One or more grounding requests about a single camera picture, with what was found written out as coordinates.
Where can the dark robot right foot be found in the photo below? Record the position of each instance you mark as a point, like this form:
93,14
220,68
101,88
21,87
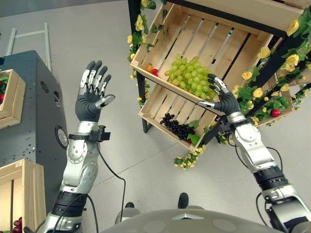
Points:
183,200

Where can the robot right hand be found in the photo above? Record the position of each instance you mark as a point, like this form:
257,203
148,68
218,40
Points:
228,103

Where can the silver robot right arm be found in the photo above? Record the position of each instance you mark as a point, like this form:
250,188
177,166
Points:
252,145

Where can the green grape bunch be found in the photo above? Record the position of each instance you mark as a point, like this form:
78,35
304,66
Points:
189,75

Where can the small wooden crate with leaves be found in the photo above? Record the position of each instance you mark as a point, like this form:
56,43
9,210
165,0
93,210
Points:
13,102

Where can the black wrist clamp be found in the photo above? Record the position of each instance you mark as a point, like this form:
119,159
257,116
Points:
224,126
100,136

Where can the black right wrist clamp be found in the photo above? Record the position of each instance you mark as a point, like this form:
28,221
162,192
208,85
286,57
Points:
224,126

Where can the wooden crate with green grapes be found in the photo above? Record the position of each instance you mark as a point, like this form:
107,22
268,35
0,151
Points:
177,38

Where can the wooden crate with closed bottom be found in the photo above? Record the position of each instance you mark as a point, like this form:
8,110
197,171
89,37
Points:
243,9

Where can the silver robot left leg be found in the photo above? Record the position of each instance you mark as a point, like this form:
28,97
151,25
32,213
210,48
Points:
126,214

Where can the dark robot foot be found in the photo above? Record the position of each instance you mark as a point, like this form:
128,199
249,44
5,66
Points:
183,200
129,205

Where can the black left wrist clamp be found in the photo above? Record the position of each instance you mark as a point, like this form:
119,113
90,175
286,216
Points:
100,136

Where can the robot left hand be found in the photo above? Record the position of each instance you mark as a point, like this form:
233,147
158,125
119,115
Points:
87,104

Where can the dark red grape bunch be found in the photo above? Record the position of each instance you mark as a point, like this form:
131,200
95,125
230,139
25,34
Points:
17,227

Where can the red strawberry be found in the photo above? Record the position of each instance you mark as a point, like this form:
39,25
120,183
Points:
275,113
1,97

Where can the wooden crate with black grapes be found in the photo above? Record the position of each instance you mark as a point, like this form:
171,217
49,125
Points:
155,111

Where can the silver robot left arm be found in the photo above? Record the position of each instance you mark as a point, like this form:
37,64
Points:
77,165

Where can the small red fruit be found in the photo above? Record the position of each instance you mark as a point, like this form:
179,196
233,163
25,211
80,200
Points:
154,72

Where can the yellow flower garland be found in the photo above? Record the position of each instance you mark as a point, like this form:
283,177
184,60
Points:
139,24
188,157
252,92

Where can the dark grey metal cabinet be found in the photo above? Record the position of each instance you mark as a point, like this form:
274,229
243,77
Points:
24,97

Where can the dark robot left foot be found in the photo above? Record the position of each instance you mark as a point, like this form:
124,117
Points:
129,205

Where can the round white cabinet cap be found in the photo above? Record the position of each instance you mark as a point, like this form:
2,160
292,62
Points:
62,138

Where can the wooden crate with flowers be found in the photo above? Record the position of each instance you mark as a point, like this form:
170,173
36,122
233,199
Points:
289,110

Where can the green grape leaves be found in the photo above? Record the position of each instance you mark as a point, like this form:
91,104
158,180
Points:
194,139

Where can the tall wooden crate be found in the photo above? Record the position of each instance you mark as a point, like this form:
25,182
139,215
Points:
29,191

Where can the silver metal rail frame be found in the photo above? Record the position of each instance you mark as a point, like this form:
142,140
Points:
47,48

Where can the grey robot torso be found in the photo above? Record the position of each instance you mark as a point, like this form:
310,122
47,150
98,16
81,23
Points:
184,223

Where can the black metal shelf frame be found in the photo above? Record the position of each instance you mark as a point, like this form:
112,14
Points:
134,12

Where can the black grape bunch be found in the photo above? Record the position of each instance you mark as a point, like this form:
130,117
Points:
178,127

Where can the small orange fruit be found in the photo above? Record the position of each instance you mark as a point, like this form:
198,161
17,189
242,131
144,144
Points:
149,67

